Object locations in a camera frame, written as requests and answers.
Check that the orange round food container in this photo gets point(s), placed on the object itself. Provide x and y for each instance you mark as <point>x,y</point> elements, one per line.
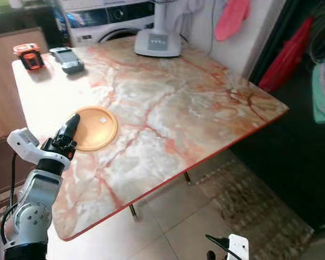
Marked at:
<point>95,129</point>

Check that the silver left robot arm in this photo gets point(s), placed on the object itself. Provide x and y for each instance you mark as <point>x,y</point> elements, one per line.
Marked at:
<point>30,208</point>

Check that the grey handheld device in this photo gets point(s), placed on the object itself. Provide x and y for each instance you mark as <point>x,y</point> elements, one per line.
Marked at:
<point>67,59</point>

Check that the orange black handheld device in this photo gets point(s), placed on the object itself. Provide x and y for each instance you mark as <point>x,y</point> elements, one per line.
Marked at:
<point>28,57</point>

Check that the metal table leg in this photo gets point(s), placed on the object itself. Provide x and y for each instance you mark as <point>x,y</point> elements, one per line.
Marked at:
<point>186,177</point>
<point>132,210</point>

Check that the white washing machine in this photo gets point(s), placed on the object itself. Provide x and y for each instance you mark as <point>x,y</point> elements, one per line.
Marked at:
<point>108,21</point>

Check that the white fan base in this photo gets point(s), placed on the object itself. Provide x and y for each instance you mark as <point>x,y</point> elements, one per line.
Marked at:
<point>157,38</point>

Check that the brown speckled floor mat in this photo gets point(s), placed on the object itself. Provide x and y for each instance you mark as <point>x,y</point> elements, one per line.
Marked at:
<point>249,189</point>

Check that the pink hanging cloth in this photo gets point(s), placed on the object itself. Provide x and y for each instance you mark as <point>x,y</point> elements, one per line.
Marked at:
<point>232,19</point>

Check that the red plastic bag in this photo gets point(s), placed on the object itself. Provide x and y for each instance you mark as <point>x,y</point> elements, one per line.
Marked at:
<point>287,57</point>

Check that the teal cloth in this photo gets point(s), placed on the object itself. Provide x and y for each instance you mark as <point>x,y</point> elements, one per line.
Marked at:
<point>324,92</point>

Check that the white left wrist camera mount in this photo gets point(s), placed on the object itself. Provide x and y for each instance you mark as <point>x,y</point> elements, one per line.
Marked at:
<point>21,142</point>

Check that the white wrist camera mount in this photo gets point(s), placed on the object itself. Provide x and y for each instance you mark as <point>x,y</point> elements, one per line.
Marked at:
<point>238,248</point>
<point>21,142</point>

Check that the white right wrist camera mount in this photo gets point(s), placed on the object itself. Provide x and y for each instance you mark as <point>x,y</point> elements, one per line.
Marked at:
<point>238,248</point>

